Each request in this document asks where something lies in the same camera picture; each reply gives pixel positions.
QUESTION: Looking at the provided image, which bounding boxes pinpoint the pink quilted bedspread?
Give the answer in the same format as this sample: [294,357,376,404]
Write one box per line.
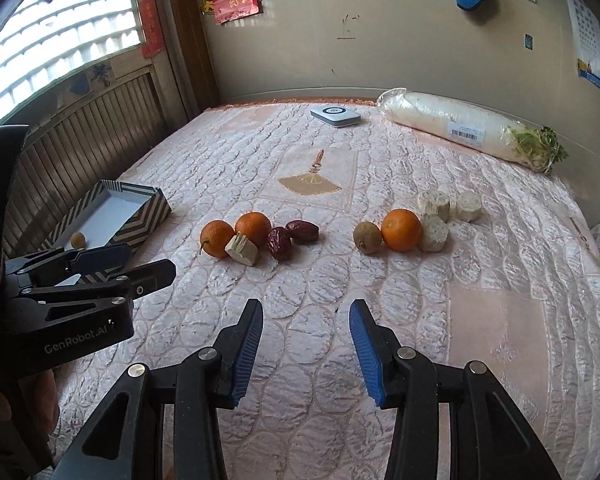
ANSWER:
[45,97,600,480]

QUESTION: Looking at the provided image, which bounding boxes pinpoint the orange tangerine with stem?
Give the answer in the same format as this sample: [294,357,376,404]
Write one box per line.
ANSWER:
[200,220,236,260]

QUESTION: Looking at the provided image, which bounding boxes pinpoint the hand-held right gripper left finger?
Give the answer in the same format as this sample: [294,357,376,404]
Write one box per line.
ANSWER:
[50,299,265,480]

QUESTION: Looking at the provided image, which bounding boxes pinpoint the person's left forearm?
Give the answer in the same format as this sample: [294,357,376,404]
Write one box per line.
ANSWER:
[0,360,56,476]

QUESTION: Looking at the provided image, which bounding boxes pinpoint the pale wedge-cut chunk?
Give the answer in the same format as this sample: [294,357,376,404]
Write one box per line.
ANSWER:
[225,231,260,267]

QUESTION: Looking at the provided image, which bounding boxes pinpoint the red paper strip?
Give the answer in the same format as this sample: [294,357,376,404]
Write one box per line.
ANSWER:
[139,0,167,58]

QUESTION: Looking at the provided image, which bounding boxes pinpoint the wooden slatted panel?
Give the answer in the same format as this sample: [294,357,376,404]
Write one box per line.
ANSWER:
[2,67,168,256]

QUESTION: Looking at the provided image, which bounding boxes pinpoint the wall calendar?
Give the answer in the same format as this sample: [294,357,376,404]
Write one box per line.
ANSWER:
[562,0,600,92]

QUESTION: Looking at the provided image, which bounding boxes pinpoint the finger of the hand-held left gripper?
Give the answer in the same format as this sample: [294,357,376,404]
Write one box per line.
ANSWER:
[22,259,177,305]
[5,242,133,287]

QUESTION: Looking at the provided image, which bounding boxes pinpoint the plastic-wrapped white radish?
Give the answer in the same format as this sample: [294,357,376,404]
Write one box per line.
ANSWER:
[377,87,568,175]

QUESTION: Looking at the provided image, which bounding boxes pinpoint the pale round cut chunk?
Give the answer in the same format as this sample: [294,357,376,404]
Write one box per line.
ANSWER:
[419,214,451,252]
[456,191,483,223]
[417,191,452,223]

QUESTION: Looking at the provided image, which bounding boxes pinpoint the barred window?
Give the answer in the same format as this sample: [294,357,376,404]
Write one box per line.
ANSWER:
[0,0,146,126]

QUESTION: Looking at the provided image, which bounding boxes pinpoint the striped cardboard box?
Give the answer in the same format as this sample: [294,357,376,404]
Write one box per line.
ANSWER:
[40,180,172,286]

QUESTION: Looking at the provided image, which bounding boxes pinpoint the dried red date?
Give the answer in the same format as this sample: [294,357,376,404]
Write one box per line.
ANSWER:
[266,226,294,262]
[285,220,320,245]

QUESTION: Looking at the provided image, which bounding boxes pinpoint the white square electronic device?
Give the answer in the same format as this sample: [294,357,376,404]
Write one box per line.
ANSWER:
[310,104,362,128]

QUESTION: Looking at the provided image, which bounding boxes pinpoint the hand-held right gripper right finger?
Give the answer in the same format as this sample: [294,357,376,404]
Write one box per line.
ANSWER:
[349,299,551,480]

